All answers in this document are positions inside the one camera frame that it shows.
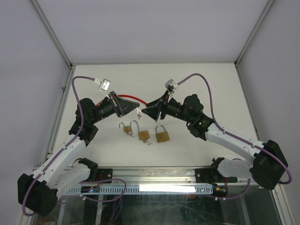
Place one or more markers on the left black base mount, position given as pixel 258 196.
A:
pixel 100 174

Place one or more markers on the right aluminium frame post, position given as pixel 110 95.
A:
pixel 266 9

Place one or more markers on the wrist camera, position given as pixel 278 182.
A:
pixel 171 86
pixel 103 85

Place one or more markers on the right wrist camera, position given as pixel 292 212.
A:
pixel 171 86

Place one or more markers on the red cable lock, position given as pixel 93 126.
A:
pixel 133 97

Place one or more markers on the aluminium front rail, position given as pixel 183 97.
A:
pixel 152 174

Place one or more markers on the left aluminium frame post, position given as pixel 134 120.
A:
pixel 52 35

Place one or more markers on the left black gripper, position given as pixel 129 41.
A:
pixel 121 106

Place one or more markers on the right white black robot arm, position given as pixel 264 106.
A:
pixel 262 162

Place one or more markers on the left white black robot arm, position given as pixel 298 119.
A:
pixel 41 190

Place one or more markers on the grey slotted cable duct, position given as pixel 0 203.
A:
pixel 144 189

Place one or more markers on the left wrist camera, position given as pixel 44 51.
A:
pixel 103 85

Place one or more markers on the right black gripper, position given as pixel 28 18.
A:
pixel 153 111

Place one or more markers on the small brass padlock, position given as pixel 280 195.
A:
pixel 126 129

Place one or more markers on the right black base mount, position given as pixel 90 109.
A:
pixel 206 175

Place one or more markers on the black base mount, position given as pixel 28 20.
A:
pixel 100 174
pixel 206 175

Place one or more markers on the aluminium frame post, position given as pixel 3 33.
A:
pixel 52 35
pixel 266 9

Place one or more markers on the long shackle brass padlock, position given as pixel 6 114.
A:
pixel 141 134

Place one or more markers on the wide brass padlock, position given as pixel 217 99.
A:
pixel 163 136

